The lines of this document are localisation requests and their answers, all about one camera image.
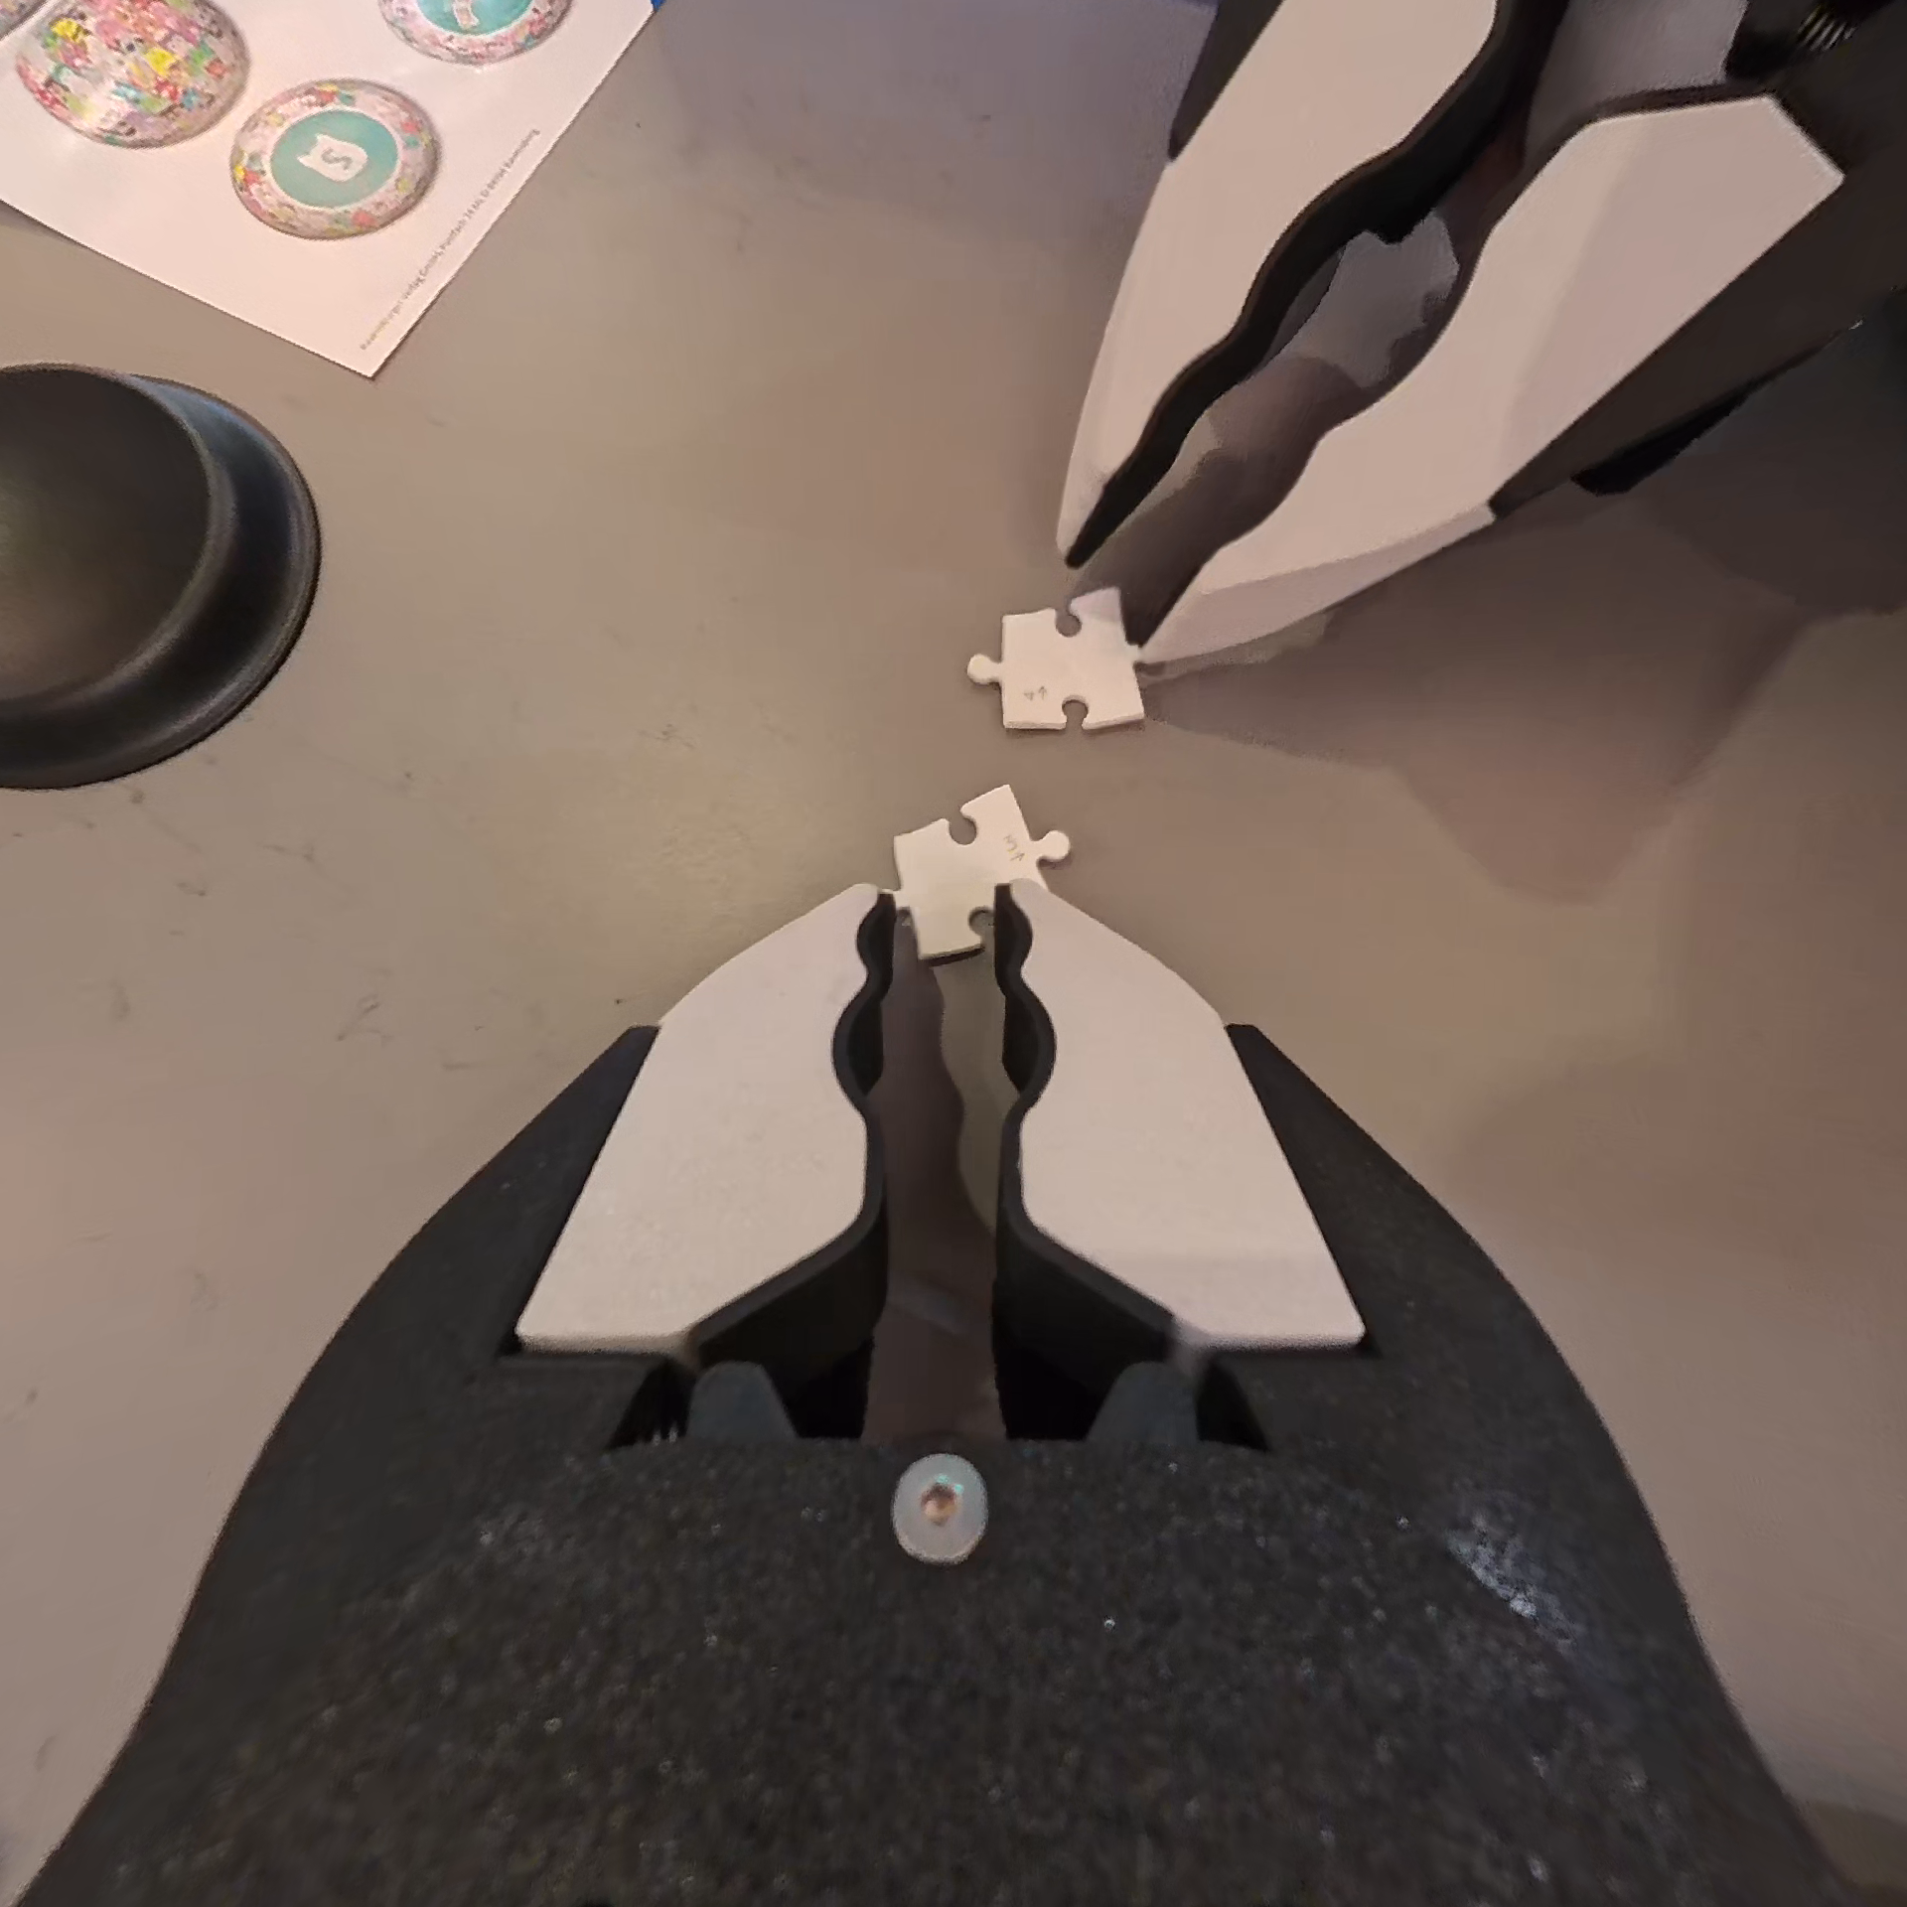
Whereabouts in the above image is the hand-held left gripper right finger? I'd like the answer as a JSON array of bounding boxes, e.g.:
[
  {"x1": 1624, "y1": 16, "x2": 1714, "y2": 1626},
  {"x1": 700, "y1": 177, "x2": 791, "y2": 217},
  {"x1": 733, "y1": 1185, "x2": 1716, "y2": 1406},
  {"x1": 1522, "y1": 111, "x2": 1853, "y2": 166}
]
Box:
[{"x1": 990, "y1": 883, "x2": 1366, "y2": 1435}]

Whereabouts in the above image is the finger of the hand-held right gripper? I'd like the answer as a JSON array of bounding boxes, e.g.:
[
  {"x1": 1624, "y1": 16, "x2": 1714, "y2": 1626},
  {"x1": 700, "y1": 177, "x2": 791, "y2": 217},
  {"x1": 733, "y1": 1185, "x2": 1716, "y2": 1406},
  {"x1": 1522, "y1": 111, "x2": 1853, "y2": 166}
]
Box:
[
  {"x1": 1123, "y1": 89, "x2": 1851, "y2": 664},
  {"x1": 1055, "y1": 0, "x2": 1567, "y2": 572}
]

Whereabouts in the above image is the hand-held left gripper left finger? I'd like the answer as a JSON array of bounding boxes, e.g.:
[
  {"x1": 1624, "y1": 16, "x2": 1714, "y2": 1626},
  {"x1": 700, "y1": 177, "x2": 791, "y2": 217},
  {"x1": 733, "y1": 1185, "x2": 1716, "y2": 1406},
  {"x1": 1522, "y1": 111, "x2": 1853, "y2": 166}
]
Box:
[{"x1": 514, "y1": 881, "x2": 896, "y2": 1435}]

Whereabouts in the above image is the white puzzle piece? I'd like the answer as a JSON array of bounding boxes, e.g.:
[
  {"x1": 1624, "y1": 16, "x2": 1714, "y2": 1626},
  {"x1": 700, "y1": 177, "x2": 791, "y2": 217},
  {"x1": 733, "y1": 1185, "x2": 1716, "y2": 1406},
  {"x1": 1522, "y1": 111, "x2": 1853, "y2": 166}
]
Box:
[
  {"x1": 966, "y1": 588, "x2": 1153, "y2": 736},
  {"x1": 890, "y1": 786, "x2": 1075, "y2": 962}
]

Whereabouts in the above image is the white printed instruction leaflet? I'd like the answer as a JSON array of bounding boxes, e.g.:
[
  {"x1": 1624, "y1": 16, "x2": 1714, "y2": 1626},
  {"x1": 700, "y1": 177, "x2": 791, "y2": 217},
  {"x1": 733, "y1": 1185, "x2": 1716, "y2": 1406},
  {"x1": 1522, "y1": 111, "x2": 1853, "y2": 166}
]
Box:
[{"x1": 0, "y1": 0, "x2": 659, "y2": 376}]

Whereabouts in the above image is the black round stand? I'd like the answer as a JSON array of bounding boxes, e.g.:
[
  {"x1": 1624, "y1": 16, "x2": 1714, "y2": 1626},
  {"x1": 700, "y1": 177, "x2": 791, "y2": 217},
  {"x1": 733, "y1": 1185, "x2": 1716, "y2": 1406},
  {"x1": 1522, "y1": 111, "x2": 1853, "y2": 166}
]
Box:
[{"x1": 0, "y1": 366, "x2": 323, "y2": 791}]

